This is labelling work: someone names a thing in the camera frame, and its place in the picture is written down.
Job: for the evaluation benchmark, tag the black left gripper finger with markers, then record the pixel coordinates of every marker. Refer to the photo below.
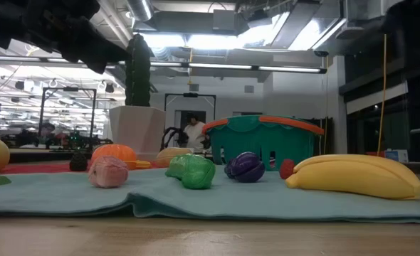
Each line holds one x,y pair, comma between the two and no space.
85,64
103,46

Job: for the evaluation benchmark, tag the orange toy fruit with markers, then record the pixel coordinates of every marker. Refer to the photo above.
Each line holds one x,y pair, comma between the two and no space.
115,153

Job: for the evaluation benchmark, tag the dark toy blackberry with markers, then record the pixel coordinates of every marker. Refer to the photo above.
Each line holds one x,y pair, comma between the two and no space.
78,163

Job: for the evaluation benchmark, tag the yellow toy squash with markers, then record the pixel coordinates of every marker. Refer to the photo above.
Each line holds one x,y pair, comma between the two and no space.
142,164

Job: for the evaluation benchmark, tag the tan toy bread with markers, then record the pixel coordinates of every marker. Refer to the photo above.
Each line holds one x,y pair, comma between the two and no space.
171,154

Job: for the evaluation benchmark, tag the green toy bell pepper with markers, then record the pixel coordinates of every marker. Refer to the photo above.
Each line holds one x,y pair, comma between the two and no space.
194,172

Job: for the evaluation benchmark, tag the purple toy eggplant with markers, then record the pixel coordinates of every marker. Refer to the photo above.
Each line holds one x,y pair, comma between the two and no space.
245,167

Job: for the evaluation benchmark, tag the small red toy berry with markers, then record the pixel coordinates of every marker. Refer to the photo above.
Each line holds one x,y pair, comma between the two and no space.
285,169

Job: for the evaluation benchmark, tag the yellow toy banana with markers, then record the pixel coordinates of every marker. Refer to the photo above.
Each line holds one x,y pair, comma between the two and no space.
356,176

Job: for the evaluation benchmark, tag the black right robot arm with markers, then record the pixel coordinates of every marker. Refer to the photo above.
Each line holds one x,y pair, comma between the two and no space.
416,14

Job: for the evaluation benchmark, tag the black background robot arm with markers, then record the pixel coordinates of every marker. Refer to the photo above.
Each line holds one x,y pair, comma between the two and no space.
182,137

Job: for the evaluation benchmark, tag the teal basket orange rim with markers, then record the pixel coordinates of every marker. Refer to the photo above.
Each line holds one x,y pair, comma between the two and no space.
260,142

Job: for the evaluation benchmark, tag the black hanging spotlight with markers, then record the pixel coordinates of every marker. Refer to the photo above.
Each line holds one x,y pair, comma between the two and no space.
19,85
109,88

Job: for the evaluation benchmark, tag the person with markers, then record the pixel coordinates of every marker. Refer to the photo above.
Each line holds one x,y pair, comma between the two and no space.
47,128
195,133

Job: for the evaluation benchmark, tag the white hexagonal planter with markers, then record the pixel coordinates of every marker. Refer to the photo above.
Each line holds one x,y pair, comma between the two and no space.
137,129

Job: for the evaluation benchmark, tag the background work table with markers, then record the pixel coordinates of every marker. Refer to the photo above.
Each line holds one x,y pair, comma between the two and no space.
35,154

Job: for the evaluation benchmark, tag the red cloth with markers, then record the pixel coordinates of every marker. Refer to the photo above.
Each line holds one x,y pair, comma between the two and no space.
35,168

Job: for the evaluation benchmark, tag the long ceiling light strip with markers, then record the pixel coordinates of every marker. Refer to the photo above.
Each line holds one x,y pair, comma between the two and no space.
217,66

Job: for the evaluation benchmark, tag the teal cloth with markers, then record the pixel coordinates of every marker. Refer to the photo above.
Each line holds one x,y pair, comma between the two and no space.
231,199

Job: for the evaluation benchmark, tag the red bin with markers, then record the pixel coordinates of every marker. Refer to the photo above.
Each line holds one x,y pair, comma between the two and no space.
375,154

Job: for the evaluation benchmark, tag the blue and white box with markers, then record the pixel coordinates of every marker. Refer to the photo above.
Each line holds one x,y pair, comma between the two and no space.
397,155

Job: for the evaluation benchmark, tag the black metal rig frame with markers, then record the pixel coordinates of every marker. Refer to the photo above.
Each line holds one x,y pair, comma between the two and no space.
69,89

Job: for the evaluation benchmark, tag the silver ceiling duct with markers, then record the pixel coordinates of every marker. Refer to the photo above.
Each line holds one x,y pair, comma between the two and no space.
140,9

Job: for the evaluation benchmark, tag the grey wall vent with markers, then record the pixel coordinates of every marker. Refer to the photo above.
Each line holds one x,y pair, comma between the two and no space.
194,87
249,89

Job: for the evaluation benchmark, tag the black security camera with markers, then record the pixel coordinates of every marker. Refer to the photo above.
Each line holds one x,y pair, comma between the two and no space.
321,53

